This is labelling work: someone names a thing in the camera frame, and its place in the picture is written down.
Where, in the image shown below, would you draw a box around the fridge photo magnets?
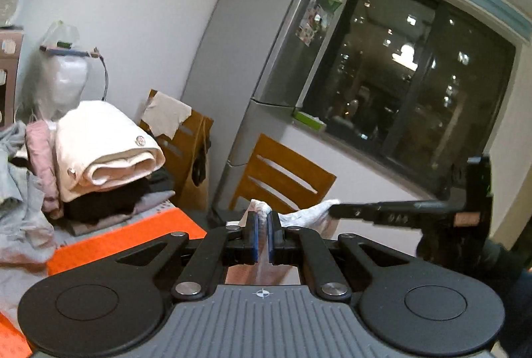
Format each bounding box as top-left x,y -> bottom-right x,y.
294,0 -> 326,48

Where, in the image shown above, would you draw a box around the grey cable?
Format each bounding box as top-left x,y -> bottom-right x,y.
95,47 -> 111,102

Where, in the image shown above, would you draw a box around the white garment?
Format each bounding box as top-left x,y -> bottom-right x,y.
239,198 -> 342,239

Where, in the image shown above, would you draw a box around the black bag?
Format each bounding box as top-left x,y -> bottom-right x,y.
192,139 -> 213,189

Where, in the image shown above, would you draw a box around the person's right forearm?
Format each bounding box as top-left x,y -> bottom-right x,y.
420,235 -> 525,302

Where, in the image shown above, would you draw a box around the white plastic bag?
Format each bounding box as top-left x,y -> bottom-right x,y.
23,20 -> 104,121

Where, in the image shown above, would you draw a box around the dark sliding window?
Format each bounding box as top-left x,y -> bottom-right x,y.
298,0 -> 517,197

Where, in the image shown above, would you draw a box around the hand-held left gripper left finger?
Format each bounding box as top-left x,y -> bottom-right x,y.
116,212 -> 260,300

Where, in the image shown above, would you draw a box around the brown cardboard box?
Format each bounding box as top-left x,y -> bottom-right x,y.
0,27 -> 25,126

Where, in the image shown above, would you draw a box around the black garment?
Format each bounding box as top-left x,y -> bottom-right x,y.
62,169 -> 176,224

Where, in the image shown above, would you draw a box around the pink garment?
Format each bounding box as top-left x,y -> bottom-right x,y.
25,120 -> 64,219

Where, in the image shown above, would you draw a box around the pale grey clothes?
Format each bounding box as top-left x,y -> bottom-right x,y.
0,121 -> 57,265

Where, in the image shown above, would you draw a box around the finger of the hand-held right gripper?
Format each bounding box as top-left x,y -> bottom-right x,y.
330,199 -> 422,228

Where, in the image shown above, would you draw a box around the orange table mat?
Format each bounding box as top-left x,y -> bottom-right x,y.
0,207 -> 208,358

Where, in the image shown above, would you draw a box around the beige cloth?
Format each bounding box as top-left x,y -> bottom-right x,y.
142,91 -> 193,139

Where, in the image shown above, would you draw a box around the grey refrigerator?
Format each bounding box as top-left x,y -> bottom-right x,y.
180,0 -> 342,218

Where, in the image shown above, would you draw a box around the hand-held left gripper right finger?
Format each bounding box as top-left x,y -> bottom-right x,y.
268,212 -> 410,302

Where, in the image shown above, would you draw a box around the green tissue box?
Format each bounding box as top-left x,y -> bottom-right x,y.
292,110 -> 328,133

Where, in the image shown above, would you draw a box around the cream folded jacket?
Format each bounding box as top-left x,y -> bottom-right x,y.
55,100 -> 167,203

